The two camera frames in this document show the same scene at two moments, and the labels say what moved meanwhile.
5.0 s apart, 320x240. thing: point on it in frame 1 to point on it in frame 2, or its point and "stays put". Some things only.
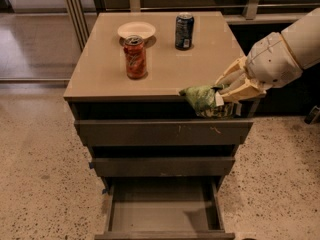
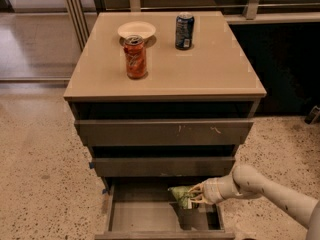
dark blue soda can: x=184 y=31 stays put
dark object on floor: x=312 y=116 stays put
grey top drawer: x=164 y=132 stays put
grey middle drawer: x=163 y=166 stays put
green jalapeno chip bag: x=206 y=101 to x=182 y=193
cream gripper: x=272 y=60 to x=212 y=190
